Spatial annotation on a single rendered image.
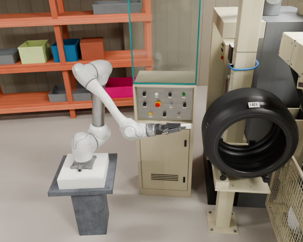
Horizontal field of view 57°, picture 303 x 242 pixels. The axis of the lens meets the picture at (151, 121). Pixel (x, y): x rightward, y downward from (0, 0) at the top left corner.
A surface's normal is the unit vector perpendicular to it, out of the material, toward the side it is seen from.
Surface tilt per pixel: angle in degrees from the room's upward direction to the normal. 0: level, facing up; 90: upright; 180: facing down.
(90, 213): 90
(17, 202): 0
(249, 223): 0
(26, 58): 90
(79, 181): 90
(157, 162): 90
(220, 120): 62
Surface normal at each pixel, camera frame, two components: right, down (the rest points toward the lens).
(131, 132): -0.08, 0.09
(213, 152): -0.29, 0.51
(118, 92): 0.05, 0.48
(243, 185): -0.03, -0.88
